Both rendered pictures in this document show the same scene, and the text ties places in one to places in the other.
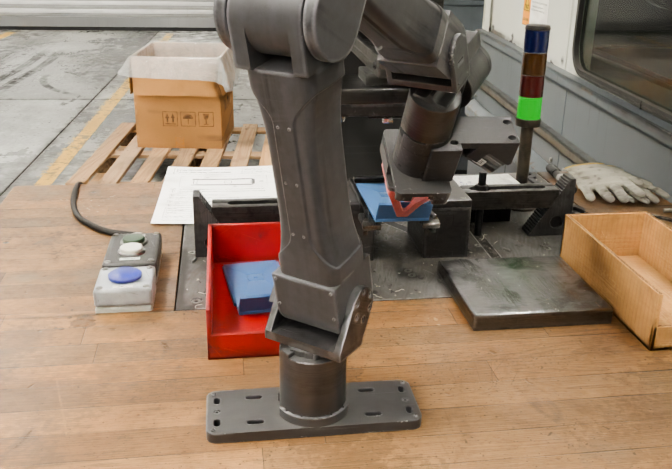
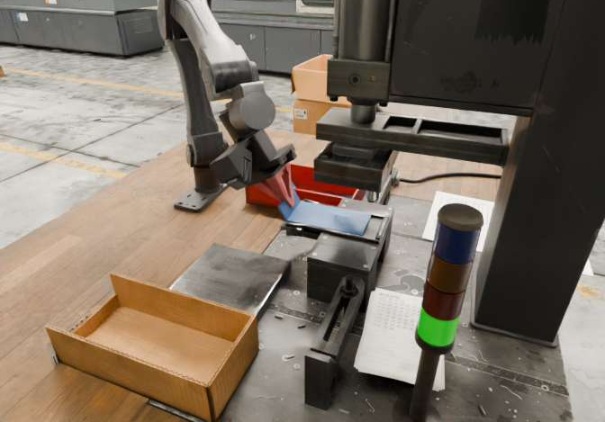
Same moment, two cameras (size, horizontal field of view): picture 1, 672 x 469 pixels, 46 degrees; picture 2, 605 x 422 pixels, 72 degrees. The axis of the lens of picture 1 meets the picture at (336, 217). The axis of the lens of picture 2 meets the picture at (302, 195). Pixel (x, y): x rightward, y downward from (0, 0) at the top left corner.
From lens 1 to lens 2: 1.43 m
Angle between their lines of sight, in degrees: 103
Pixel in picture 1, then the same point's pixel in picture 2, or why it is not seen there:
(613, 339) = not seen: hidden behind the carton
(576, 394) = (134, 254)
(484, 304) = (221, 251)
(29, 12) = not seen: outside the picture
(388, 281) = (297, 246)
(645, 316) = (125, 291)
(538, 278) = (225, 291)
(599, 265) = (188, 307)
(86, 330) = not seen: hidden behind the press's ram
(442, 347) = (213, 234)
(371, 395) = (198, 199)
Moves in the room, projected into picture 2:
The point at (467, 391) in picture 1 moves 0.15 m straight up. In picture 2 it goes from (176, 226) to (165, 161)
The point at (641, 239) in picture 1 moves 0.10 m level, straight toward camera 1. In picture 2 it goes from (209, 404) to (175, 349)
